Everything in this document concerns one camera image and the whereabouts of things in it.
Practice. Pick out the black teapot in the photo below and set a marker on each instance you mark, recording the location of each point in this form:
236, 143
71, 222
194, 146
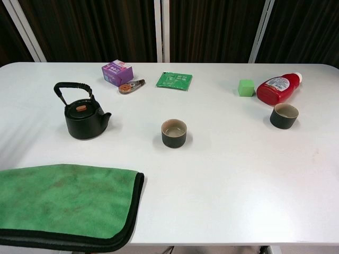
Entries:
82, 127

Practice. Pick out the black pleated curtain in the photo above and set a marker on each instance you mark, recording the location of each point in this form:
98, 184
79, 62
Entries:
92, 26
8, 26
212, 31
304, 31

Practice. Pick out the green circuit board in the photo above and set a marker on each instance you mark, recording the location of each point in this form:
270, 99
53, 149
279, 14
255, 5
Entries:
173, 80

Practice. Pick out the green cloth black trim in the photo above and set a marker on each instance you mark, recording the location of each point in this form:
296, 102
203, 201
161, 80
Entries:
66, 201

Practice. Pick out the purple cardboard box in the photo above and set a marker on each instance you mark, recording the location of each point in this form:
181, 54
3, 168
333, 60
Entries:
116, 72

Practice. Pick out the orange correction tape dispenser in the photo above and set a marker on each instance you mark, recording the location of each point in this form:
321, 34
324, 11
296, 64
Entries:
125, 88

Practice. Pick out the white frame post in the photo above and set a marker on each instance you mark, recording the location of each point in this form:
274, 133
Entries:
260, 31
161, 31
26, 29

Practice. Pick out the red ketchup bottle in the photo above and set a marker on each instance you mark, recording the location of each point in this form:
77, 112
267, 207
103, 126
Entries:
275, 90

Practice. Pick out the green cube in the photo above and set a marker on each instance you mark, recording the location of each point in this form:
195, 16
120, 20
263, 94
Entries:
246, 88

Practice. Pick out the brown cup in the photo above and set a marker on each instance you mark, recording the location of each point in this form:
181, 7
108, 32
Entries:
173, 140
282, 121

